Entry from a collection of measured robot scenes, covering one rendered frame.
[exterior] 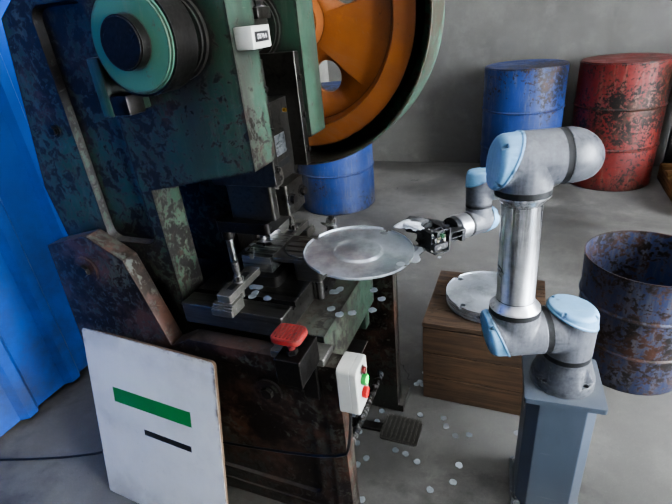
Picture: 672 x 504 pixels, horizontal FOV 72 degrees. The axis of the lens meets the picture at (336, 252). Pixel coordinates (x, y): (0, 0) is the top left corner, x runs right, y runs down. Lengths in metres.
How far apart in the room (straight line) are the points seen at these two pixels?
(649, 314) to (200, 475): 1.50
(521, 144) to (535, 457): 0.85
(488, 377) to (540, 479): 0.40
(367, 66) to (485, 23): 2.94
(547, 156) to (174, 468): 1.29
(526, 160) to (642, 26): 3.42
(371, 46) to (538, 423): 1.11
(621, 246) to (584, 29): 2.47
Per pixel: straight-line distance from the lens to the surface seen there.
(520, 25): 4.31
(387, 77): 1.40
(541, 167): 1.01
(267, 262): 1.25
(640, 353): 1.96
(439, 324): 1.66
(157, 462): 1.61
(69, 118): 1.31
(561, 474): 1.51
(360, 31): 1.44
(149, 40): 0.92
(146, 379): 1.45
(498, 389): 1.80
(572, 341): 1.22
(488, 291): 1.78
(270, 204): 1.17
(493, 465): 1.72
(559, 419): 1.36
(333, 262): 1.17
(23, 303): 2.20
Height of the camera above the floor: 1.34
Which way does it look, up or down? 27 degrees down
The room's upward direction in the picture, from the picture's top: 6 degrees counter-clockwise
